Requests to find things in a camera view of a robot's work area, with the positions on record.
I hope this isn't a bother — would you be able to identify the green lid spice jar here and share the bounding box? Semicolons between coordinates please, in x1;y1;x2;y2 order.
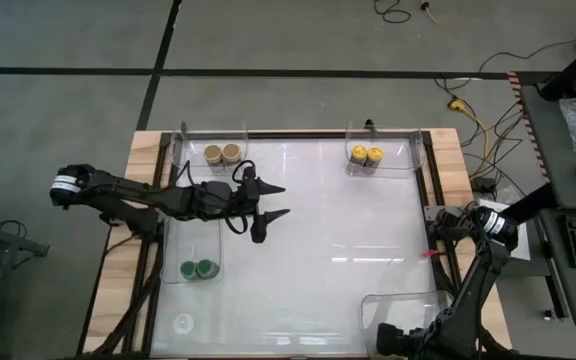
196;258;219;280
179;259;199;281

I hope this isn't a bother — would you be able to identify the black cable loop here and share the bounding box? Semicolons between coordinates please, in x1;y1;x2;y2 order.
372;0;413;25

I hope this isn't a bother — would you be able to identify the tan lid spice jar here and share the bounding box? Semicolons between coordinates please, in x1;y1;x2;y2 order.
221;142;243;165
202;143;224;166

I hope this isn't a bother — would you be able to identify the clear plastic bin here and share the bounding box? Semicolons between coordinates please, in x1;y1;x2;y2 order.
345;119;424;177
170;121;249;177
359;290;457;359
159;197;223;285

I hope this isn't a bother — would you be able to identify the black power adapter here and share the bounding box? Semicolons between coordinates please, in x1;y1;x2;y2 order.
470;177;497;194

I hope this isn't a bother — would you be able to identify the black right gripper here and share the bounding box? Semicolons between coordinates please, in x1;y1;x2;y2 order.
375;319;442;359

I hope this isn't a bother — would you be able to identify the yellow tipped cable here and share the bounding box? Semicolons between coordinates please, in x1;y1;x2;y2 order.
420;1;440;25

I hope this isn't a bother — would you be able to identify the yellow lid spice jar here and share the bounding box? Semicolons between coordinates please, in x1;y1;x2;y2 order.
365;146;385;169
350;144;369;166

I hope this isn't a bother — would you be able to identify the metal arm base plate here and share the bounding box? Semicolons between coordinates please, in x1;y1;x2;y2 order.
424;206;450;236

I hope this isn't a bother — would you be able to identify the grey metal cart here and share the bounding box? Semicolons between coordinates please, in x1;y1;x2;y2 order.
0;199;52;360

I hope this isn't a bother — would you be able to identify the black cable bundle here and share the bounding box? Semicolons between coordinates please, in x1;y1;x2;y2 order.
465;99;528;197

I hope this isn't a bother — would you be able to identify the small clear round object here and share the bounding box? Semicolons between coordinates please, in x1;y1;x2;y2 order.
172;313;196;336

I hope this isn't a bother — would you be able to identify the yellow power cable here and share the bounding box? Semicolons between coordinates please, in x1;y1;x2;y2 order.
447;97;492;166

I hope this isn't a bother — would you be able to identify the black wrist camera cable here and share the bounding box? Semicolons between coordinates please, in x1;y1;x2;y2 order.
231;159;255;185

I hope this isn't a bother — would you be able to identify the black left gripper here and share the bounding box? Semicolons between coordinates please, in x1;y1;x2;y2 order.
227;166;291;246

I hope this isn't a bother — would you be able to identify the grey desk with striped edge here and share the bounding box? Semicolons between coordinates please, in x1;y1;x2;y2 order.
507;71;576;331

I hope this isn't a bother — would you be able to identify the long black floor cable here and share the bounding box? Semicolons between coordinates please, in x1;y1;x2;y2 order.
478;39;569;74

